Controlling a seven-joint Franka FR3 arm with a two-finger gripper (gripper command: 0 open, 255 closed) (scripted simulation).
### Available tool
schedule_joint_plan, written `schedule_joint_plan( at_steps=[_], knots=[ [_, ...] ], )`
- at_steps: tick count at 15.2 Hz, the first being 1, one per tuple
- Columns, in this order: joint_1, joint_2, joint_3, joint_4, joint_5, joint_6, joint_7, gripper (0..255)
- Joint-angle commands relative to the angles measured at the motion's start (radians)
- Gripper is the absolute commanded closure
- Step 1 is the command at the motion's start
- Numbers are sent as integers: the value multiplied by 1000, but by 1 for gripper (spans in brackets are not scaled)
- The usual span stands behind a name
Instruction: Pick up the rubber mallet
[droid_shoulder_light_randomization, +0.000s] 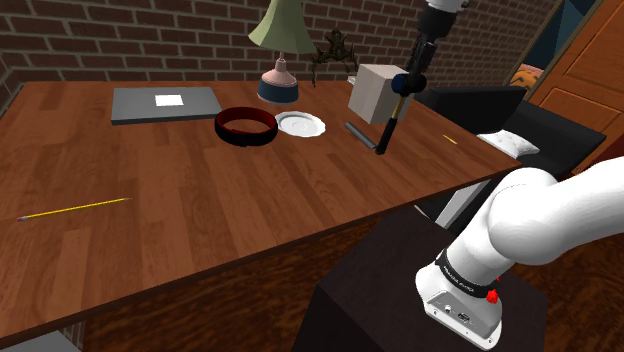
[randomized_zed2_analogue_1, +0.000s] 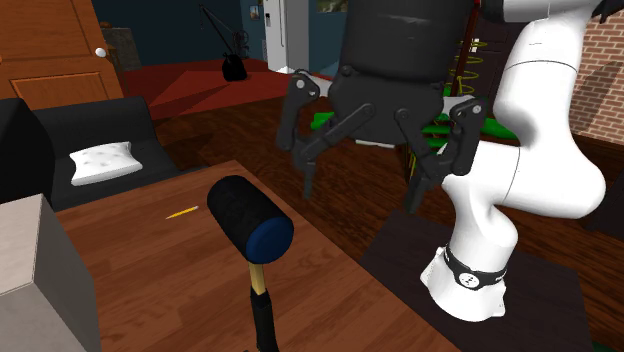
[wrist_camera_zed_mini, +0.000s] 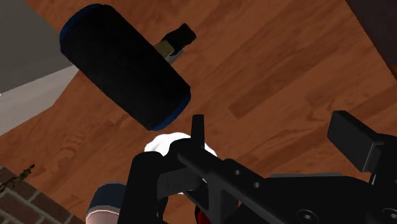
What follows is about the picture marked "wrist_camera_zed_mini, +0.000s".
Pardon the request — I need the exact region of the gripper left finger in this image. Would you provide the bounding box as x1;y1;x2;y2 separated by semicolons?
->
156;114;281;224

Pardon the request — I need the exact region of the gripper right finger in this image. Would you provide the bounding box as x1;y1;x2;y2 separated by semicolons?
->
326;110;397;224

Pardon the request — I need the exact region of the small red object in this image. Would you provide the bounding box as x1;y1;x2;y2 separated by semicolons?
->
194;210;212;224

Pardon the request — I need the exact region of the white round object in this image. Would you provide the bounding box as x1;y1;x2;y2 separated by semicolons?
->
143;132;218;195

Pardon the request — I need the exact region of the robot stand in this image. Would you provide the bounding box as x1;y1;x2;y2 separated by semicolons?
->
345;0;397;80

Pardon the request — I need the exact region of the blue and white cup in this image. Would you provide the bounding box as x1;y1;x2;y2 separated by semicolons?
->
85;183;129;224

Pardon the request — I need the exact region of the black capped bottle, gold neck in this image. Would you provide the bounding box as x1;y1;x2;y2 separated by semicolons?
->
154;22;198;65

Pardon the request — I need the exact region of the black cylinder with blue rims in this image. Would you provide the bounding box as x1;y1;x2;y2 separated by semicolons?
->
59;3;192;132

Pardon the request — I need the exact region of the dry plant twig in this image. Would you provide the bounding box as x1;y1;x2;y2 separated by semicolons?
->
0;164;36;195

